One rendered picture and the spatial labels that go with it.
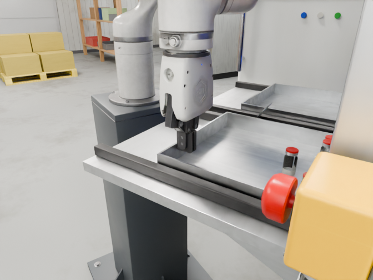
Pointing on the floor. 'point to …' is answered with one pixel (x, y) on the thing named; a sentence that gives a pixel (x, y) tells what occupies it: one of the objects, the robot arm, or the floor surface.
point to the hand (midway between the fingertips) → (186, 139)
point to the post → (357, 96)
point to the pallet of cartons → (34, 57)
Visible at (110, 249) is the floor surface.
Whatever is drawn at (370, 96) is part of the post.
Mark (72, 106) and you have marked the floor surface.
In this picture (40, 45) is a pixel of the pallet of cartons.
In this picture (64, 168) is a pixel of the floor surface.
